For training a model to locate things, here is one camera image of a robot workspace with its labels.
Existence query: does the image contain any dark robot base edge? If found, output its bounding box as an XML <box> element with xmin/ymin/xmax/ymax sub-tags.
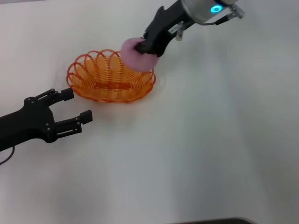
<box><xmin>177</xmin><ymin>217</ymin><xmax>255</xmax><ymax>224</ymax></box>

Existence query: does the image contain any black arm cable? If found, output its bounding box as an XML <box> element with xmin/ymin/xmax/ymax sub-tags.
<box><xmin>203</xmin><ymin>4</ymin><xmax>246</xmax><ymax>27</ymax></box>
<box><xmin>0</xmin><ymin>145</ymin><xmax>16</xmax><ymax>165</ymax></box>

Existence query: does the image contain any silver metal cable plug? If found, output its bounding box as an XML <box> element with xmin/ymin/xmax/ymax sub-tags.
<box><xmin>175</xmin><ymin>21</ymin><xmax>186</xmax><ymax>42</ymax></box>

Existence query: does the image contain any orange woven plastic basket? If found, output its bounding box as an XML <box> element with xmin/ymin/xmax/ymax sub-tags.
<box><xmin>66</xmin><ymin>49</ymin><xmax>157</xmax><ymax>104</ymax></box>

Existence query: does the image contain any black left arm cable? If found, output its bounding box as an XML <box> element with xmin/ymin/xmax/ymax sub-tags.
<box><xmin>0</xmin><ymin>145</ymin><xmax>16</xmax><ymax>165</ymax></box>

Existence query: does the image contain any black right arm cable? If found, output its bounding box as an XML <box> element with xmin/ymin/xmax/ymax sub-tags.
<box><xmin>203</xmin><ymin>4</ymin><xmax>246</xmax><ymax>27</ymax></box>

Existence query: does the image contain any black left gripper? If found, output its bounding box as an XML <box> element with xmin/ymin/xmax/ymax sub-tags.
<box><xmin>0</xmin><ymin>88</ymin><xmax>93</xmax><ymax>153</ymax></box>

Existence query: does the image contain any pink peach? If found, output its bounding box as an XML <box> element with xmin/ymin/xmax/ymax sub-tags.
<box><xmin>120</xmin><ymin>37</ymin><xmax>159</xmax><ymax>72</ymax></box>

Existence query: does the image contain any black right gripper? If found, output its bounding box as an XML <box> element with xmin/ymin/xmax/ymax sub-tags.
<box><xmin>134</xmin><ymin>0</ymin><xmax>188</xmax><ymax>58</ymax></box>

